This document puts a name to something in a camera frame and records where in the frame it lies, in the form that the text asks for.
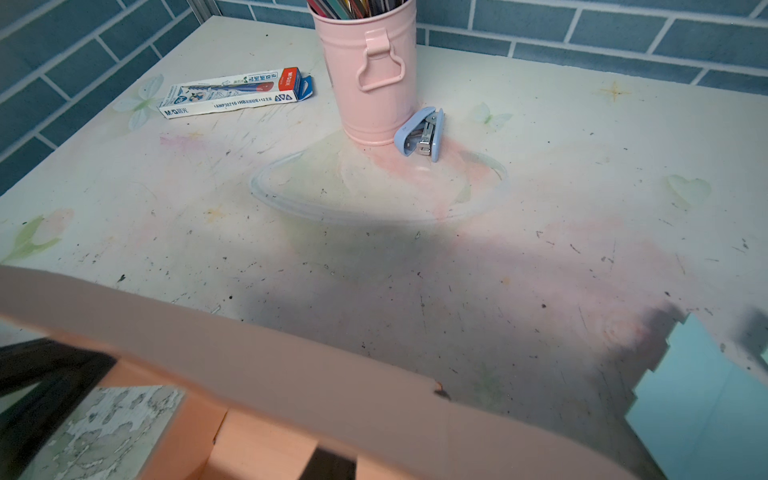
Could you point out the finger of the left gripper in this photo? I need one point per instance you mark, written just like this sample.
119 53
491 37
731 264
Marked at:
42 382

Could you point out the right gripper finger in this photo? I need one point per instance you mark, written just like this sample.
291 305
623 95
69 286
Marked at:
326 465

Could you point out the orange paper box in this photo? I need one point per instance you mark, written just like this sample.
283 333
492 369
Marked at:
393 415

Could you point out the light blue paper box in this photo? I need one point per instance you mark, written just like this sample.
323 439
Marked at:
698 414

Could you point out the white pen box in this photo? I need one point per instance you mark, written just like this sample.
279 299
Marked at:
231 93

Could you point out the small blue stapler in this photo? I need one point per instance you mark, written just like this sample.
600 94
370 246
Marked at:
421 134

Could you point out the pink pencil cup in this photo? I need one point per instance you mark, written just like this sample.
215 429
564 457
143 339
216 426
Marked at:
372 67

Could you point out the bundle of coloured pencils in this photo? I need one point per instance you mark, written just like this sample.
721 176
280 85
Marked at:
349 10

